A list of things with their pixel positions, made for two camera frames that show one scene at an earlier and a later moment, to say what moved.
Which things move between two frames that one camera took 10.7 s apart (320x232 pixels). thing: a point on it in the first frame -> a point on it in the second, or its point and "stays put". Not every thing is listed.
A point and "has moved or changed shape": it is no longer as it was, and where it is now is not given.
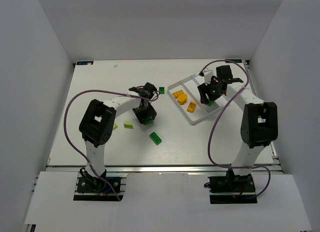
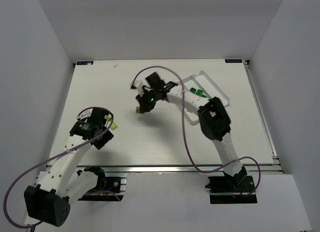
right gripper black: x=205 y=95 -> x=144 y=105
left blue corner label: x=84 y=62 stays put
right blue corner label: x=235 y=60 stays put
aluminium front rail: x=163 y=168 stays put
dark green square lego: x=161 y=90 has moved or changed shape
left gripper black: x=145 y=114 -> x=105 y=136
